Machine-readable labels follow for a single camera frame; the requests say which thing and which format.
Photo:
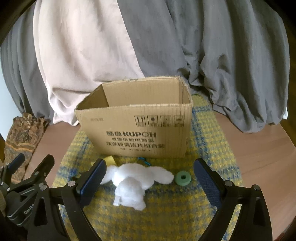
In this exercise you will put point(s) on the brown patterned cloth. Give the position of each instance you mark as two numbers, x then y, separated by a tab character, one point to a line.
20	139

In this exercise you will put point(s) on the white plush dog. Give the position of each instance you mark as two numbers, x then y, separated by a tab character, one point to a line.
129	185

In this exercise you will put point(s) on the white cloth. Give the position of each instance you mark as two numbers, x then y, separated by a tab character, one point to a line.
285	114

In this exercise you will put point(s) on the grey cloth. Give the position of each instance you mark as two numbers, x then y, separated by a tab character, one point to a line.
208	58

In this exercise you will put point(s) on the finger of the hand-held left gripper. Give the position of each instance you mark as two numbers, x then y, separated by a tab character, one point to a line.
44	168
16	160

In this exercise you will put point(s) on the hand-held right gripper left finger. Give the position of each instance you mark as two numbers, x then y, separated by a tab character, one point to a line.
92	180

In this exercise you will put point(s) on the beige cloth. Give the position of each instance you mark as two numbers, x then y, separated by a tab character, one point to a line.
81	58

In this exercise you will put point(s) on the brown cardboard box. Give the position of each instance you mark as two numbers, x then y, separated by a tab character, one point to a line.
138	129

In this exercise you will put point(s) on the yellow blue plaid mat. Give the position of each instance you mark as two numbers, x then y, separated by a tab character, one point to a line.
161	208

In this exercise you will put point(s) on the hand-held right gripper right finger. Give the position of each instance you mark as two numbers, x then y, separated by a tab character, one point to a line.
208	183

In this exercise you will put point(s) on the yellow plastic toy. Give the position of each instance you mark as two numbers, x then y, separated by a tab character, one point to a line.
109	160

